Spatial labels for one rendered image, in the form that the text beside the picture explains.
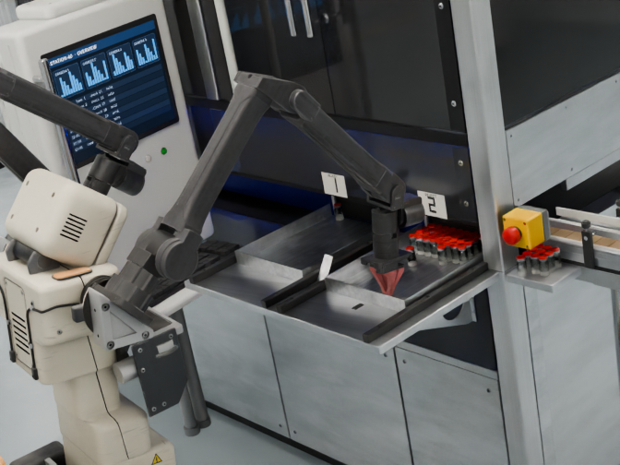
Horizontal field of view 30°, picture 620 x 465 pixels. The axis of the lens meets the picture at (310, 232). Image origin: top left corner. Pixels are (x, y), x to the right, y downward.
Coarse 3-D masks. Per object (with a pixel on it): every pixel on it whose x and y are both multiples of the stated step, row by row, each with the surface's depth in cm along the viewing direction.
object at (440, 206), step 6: (420, 192) 275; (426, 192) 274; (426, 198) 275; (438, 198) 272; (444, 198) 270; (426, 204) 275; (438, 204) 272; (444, 204) 271; (426, 210) 276; (438, 210) 273; (444, 210) 272; (438, 216) 274; (444, 216) 272
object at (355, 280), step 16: (400, 240) 288; (416, 256) 282; (480, 256) 269; (336, 272) 274; (352, 272) 278; (368, 272) 278; (416, 272) 274; (432, 272) 272; (448, 272) 263; (336, 288) 271; (352, 288) 266; (368, 288) 270; (400, 288) 267; (416, 288) 266; (432, 288) 259; (384, 304) 259; (400, 304) 255
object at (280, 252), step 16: (320, 208) 315; (288, 224) 308; (304, 224) 312; (320, 224) 313; (336, 224) 311; (352, 224) 308; (368, 224) 307; (256, 240) 301; (272, 240) 305; (288, 240) 306; (304, 240) 304; (320, 240) 302; (336, 240) 300; (352, 240) 299; (368, 240) 292; (240, 256) 296; (256, 256) 291; (272, 256) 298; (288, 256) 296; (304, 256) 294; (320, 256) 292; (336, 256) 285; (272, 272) 288; (288, 272) 283; (304, 272) 279
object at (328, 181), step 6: (324, 174) 300; (330, 174) 298; (336, 174) 297; (324, 180) 301; (330, 180) 299; (336, 180) 297; (342, 180) 295; (324, 186) 302; (330, 186) 300; (342, 186) 296; (330, 192) 301; (336, 192) 299; (342, 192) 297
